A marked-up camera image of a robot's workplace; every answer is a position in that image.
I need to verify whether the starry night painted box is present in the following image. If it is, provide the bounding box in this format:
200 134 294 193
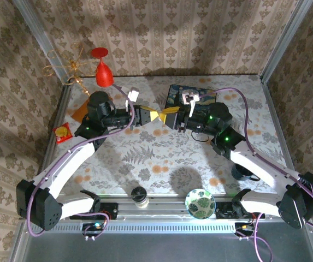
164 84 218 110

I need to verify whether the floral table mat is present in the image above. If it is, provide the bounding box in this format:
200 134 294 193
44 75 295 196

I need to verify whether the red wine glass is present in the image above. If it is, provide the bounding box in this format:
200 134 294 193
90 46 115 88

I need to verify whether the red snack packet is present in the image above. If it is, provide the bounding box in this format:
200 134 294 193
52 122 74 145

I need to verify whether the dark blue cup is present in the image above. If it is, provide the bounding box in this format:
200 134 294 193
231 162 261 181

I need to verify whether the leaf pattern bowl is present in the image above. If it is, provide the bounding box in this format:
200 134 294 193
185 188 217 220

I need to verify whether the grey metal panel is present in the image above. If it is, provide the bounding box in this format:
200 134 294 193
10 214 313 262

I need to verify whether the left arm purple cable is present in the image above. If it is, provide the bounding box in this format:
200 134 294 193
26 84 135 241

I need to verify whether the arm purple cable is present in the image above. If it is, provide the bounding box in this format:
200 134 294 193
26 84 135 241
199 87 313 262

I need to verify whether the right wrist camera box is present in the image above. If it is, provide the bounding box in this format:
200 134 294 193
181 91 200 118

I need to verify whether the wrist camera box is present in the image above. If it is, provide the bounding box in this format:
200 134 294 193
181 91 200 118
125 86 140 102

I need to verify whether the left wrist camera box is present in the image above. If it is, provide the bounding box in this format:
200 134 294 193
125 86 140 102

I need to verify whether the gold wire stand wooden base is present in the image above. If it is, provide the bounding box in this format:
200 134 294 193
42 45 97 123

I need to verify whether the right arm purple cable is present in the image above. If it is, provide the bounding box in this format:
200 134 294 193
199 87 313 262

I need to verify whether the left aluminium side rail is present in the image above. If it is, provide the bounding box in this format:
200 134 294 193
32 83 74 201

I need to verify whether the aluminium side rail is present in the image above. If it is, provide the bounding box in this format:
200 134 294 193
32 83 74 201
261 79 310 199

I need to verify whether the right aluminium side rail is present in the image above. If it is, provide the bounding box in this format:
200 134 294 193
261 79 310 199

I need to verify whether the aluminium frame cross rail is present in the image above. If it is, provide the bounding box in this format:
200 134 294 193
21 195 313 221

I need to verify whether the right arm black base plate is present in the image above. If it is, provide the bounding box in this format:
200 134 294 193
215 201 266 219

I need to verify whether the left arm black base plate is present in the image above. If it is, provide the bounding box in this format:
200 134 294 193
69 202 119 221

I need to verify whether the right aluminium corner post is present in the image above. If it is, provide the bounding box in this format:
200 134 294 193
259 0 313 82

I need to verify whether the grey slotted cable duct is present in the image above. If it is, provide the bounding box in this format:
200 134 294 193
25 220 313 233

